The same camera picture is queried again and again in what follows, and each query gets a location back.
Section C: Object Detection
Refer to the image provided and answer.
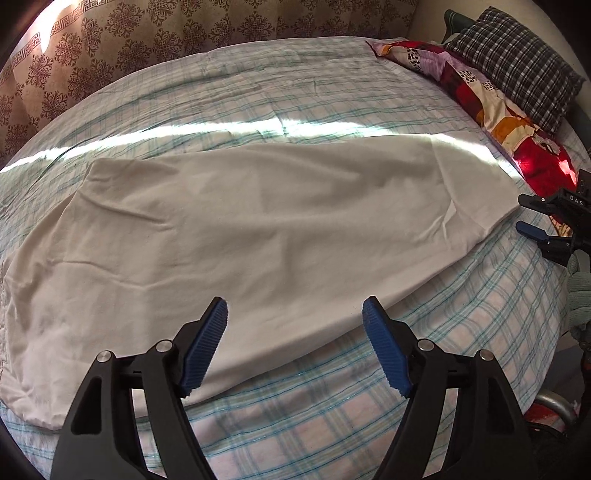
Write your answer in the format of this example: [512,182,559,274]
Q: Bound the bed with plaid sheet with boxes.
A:
[0,34,591,480]

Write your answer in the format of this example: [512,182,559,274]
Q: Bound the beige pants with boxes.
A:
[0,138,520,432]

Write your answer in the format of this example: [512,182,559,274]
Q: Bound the dark plaid pillow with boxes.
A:
[443,7,586,136]

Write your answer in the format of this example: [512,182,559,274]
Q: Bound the metal tube frame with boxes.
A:
[531,388,591,435]

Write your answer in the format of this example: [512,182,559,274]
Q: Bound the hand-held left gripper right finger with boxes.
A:
[362,296,539,480]

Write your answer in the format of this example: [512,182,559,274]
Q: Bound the dark green headboard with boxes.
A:
[442,9,476,44]

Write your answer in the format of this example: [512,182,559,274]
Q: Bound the floral patterned curtain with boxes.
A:
[0,0,419,167]

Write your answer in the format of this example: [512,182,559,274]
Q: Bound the colourful patchwork pillow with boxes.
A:
[365,39,581,238]

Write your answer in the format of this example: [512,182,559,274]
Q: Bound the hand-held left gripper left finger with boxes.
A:
[50,296,230,480]

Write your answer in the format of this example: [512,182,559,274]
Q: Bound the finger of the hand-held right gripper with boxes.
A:
[517,193,575,214]
[515,220,575,264]

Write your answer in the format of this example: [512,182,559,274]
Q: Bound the person's right hand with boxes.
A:
[566,253,591,344]

